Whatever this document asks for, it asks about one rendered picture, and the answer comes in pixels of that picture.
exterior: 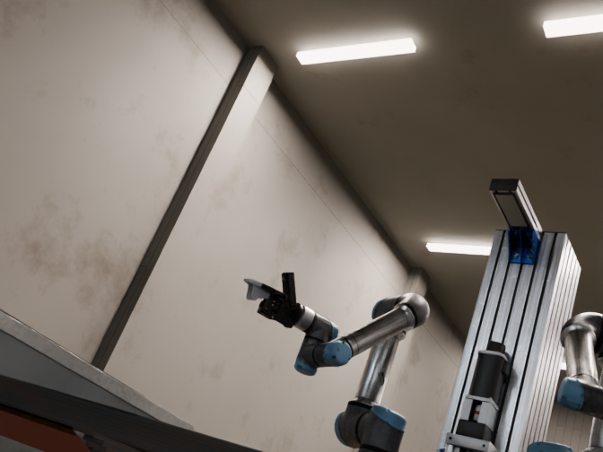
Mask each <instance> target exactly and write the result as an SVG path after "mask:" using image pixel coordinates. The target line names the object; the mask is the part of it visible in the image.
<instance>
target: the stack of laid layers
mask: <svg viewBox="0 0 603 452"><path fill-rule="evenodd" d="M0 405H3V406H6V407H9V408H12V409H14V410H17V411H20V412H23V413H27V414H30V415H33V416H36V417H39V418H41V419H44V420H47V421H50V422H54V423H57V424H60V425H63V426H66V427H68V428H71V429H73V428H74V426H78V427H81V428H84V429H87V430H91V431H94V432H97V433H99V434H101V435H103V436H105V437H108V438H110V439H114V440H115V441H118V442H120V443H122V444H125V445H127V446H129V447H131V448H134V449H137V450H139V451H142V452H261V451H258V450H255V449H252V448H246V447H243V446H240V445H237V444H234V443H231V442H228V441H224V440H221V439H216V438H213V437H209V436H206V435H204V434H200V433H197V432H194V431H191V430H185V429H182V428H179V427H176V426H173V425H169V424H167V423H163V422H158V421H155V420H152V419H148V418H145V417H143V416H138V415H136V414H132V413H128V412H124V411H121V410H118V409H115V408H112V407H108V406H106V405H102V404H97V403H94V402H91V401H87V400H84V399H82V398H78V397H75V396H71V395H67V394H63V393H60V392H57V391H54V390H51V389H47V388H44V387H39V386H36V385H32V384H30V383H26V382H23V381H20V380H17V379H14V378H8V377H6V376H2V375H0Z"/></svg>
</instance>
